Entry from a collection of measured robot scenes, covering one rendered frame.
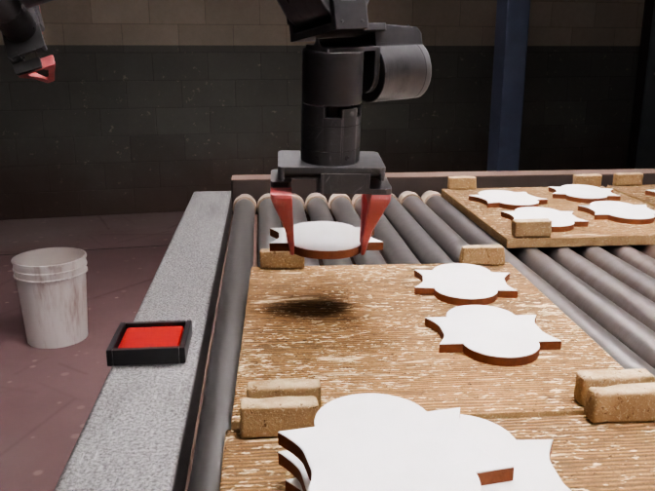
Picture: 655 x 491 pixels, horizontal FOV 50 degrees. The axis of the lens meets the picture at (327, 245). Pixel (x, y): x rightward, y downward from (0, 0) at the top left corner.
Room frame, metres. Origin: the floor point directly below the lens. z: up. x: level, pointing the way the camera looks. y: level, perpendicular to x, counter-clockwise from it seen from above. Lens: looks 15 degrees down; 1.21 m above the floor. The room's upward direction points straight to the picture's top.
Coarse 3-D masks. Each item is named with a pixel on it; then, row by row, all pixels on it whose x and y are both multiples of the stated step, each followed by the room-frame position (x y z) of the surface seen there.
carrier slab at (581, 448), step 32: (544, 416) 0.50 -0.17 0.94; (576, 416) 0.50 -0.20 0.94; (224, 448) 0.46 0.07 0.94; (256, 448) 0.46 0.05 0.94; (576, 448) 0.46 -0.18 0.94; (608, 448) 0.46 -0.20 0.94; (640, 448) 0.46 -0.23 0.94; (224, 480) 0.42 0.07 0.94; (256, 480) 0.42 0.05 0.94; (576, 480) 0.42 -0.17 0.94; (608, 480) 0.42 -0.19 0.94; (640, 480) 0.42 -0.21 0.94
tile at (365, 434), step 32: (320, 416) 0.40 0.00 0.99; (352, 416) 0.40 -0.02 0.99; (384, 416) 0.40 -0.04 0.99; (416, 416) 0.40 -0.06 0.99; (448, 416) 0.40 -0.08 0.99; (288, 448) 0.37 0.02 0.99; (320, 448) 0.36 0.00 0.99; (352, 448) 0.36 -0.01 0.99; (384, 448) 0.36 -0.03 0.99; (416, 448) 0.36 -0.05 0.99; (448, 448) 0.36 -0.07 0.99; (480, 448) 0.36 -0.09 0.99; (320, 480) 0.33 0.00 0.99; (352, 480) 0.33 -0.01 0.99; (384, 480) 0.33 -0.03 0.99; (416, 480) 0.33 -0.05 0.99; (448, 480) 0.33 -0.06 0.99; (480, 480) 0.34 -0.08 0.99
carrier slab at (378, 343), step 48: (288, 288) 0.81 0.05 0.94; (336, 288) 0.81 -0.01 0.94; (384, 288) 0.81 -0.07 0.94; (528, 288) 0.81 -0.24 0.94; (288, 336) 0.66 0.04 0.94; (336, 336) 0.66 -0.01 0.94; (384, 336) 0.66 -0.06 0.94; (432, 336) 0.66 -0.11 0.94; (576, 336) 0.66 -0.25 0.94; (240, 384) 0.56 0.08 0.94; (336, 384) 0.56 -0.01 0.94; (384, 384) 0.56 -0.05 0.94; (432, 384) 0.56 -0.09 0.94; (480, 384) 0.56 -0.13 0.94; (528, 384) 0.56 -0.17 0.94
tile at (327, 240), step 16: (304, 224) 0.80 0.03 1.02; (320, 224) 0.80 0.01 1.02; (336, 224) 0.80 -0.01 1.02; (304, 240) 0.72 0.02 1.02; (320, 240) 0.72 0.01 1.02; (336, 240) 0.72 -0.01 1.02; (352, 240) 0.72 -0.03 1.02; (304, 256) 0.69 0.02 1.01; (320, 256) 0.68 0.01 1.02; (336, 256) 0.68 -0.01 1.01
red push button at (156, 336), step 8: (128, 328) 0.70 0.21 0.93; (136, 328) 0.70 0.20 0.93; (144, 328) 0.70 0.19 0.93; (152, 328) 0.70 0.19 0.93; (160, 328) 0.70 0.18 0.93; (168, 328) 0.70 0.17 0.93; (176, 328) 0.70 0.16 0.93; (128, 336) 0.68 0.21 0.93; (136, 336) 0.68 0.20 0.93; (144, 336) 0.68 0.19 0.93; (152, 336) 0.68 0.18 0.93; (160, 336) 0.68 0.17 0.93; (168, 336) 0.68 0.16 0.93; (176, 336) 0.68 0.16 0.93; (120, 344) 0.66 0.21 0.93; (128, 344) 0.66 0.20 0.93; (136, 344) 0.66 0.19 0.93; (144, 344) 0.66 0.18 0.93; (152, 344) 0.66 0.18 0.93; (160, 344) 0.66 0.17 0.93; (168, 344) 0.66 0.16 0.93; (176, 344) 0.66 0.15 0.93
